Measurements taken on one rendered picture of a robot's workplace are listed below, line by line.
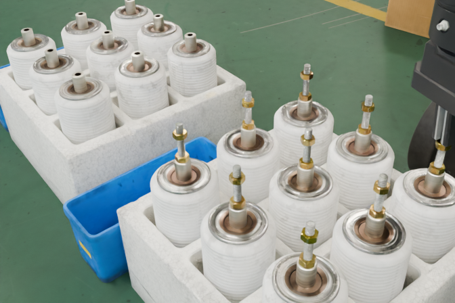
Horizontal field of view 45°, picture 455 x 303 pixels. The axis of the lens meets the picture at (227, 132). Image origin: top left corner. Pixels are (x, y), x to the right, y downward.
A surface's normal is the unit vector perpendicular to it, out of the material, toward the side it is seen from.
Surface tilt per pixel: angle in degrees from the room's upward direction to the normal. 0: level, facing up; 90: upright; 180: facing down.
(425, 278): 0
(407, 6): 89
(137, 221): 0
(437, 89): 90
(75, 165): 90
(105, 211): 88
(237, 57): 0
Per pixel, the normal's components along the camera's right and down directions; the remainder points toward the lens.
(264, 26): -0.03, -0.81
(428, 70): -0.91, 0.27
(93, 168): 0.62, 0.45
